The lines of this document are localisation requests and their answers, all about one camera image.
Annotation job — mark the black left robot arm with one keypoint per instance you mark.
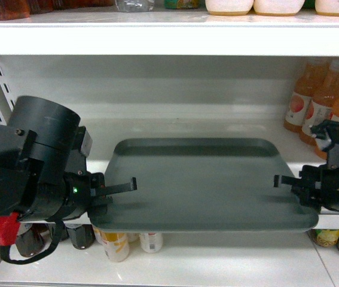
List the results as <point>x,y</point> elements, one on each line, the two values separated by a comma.
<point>43,164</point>

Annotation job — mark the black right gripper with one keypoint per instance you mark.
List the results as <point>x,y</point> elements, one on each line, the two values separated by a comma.
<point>317,187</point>

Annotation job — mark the dark soda bottle right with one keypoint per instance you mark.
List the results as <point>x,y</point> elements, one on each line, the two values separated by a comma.
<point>81,235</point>

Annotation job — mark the orange juice bottle back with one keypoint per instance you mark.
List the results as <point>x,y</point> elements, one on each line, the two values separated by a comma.
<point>311,79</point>

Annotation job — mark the grey rectangular serving tray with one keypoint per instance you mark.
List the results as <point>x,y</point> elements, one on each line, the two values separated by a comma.
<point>200,184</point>

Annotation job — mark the white jug middle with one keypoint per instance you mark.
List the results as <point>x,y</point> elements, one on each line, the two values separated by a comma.
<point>277,7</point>

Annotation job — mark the clear water bottle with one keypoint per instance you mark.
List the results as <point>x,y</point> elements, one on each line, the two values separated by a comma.
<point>134,6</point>

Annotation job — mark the dark soda bottle left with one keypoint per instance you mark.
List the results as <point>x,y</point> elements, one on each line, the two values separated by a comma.
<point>29,240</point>

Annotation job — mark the white jug right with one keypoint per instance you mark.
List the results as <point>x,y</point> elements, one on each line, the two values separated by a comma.
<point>327,7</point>

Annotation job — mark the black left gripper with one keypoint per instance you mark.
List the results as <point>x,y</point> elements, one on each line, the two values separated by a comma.
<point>77,195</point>

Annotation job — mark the yellow label tea bottle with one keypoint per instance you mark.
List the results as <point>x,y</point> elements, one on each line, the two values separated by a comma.
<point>325,238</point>

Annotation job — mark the white jug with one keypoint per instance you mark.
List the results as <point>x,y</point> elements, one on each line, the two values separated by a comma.
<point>277,7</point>
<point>229,7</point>
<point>327,7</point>

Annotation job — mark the dark soda bottle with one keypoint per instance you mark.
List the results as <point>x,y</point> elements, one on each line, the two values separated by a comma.
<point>81,235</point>
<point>29,240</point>

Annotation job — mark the white metal shelf unit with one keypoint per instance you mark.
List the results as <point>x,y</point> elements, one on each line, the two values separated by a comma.
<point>173,73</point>

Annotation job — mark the yellow white drink can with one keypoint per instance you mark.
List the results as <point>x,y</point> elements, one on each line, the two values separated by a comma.
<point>115,245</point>

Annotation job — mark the white jug left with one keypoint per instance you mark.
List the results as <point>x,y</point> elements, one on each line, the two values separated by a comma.
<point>229,7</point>

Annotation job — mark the orange juice bottle middle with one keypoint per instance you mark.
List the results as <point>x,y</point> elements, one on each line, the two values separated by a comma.
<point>322,101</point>

